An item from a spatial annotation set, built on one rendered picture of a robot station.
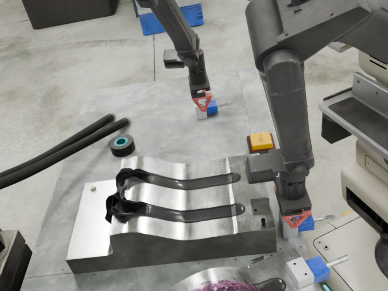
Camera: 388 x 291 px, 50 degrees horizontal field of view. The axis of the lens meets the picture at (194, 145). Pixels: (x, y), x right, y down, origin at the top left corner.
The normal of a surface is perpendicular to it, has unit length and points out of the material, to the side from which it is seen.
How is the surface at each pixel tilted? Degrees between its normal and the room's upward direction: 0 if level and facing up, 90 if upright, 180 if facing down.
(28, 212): 0
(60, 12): 90
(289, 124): 117
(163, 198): 28
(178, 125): 0
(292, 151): 104
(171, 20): 128
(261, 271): 0
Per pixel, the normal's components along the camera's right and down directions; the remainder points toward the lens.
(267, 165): -0.18, -0.40
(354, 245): -0.15, -0.76
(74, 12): 0.08, 0.62
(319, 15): -0.53, -0.30
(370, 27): 0.27, 0.90
